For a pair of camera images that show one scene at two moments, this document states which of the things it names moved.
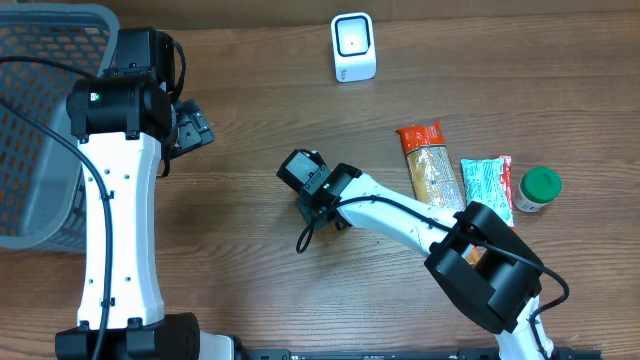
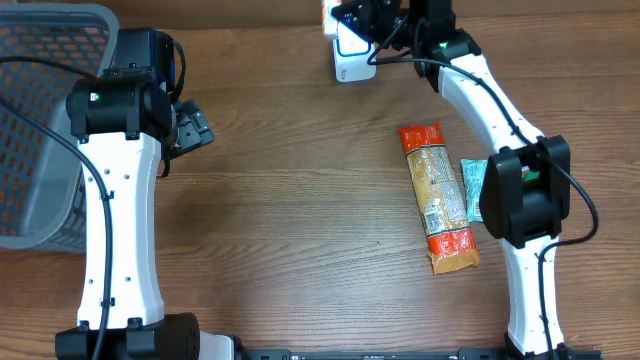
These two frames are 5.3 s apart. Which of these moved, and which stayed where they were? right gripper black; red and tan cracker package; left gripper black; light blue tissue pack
Moved: right gripper black
Stayed: light blue tissue pack; red and tan cracker package; left gripper black
